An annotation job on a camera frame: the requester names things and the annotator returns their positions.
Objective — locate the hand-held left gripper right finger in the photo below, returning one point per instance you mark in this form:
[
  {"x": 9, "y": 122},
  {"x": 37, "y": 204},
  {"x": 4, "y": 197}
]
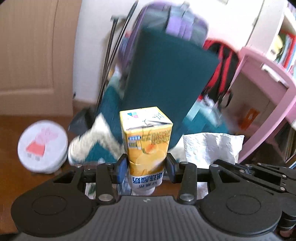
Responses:
[{"x": 171, "y": 170}]

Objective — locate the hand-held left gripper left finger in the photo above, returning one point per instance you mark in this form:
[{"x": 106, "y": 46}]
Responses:
[{"x": 120, "y": 170}]

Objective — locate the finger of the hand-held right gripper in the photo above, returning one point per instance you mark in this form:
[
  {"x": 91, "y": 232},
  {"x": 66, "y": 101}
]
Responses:
[{"x": 261, "y": 176}]

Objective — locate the yellow milk carton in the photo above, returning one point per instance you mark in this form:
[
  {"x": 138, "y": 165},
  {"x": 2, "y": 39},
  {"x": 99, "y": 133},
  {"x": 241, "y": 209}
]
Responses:
[{"x": 145, "y": 143}]

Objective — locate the white tissue paper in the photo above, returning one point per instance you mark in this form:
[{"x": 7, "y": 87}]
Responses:
[{"x": 212, "y": 148}]

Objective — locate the dark teal trash bin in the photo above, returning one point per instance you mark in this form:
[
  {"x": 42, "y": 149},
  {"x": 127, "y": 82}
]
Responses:
[{"x": 171, "y": 83}]

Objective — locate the zigzag teal cream quilt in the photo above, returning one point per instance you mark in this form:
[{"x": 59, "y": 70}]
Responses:
[{"x": 104, "y": 148}]

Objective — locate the green white snack packet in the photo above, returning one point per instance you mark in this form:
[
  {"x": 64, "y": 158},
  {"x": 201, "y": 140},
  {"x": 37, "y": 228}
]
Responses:
[{"x": 91, "y": 190}]

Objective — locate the orange paper card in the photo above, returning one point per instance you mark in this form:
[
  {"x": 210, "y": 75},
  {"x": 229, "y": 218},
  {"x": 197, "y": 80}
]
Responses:
[{"x": 250, "y": 119}]

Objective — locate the black folding stand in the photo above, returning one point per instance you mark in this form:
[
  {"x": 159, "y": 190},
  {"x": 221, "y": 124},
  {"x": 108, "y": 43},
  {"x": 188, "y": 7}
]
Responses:
[{"x": 81, "y": 120}]

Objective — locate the round white Peppa Pig tin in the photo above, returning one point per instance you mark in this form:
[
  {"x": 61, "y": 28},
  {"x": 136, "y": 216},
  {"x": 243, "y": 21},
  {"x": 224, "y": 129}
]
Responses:
[{"x": 41, "y": 148}]

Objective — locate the red black backpack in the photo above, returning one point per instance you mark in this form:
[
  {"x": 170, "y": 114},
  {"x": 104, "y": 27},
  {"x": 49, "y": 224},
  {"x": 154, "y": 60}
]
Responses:
[{"x": 222, "y": 76}]

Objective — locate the row of books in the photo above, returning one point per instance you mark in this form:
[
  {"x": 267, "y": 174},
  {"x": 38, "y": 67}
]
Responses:
[{"x": 286, "y": 46}]

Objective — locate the beige wooden door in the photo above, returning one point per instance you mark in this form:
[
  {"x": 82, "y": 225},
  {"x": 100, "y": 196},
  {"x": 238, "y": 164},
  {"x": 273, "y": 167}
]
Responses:
[{"x": 30, "y": 58}]

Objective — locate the white bookshelf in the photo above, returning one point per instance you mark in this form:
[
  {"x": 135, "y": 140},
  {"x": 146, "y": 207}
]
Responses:
[{"x": 270, "y": 27}]

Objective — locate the purple grey backpack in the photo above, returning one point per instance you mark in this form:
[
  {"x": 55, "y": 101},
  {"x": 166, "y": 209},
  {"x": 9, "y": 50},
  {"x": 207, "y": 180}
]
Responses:
[{"x": 175, "y": 20}]

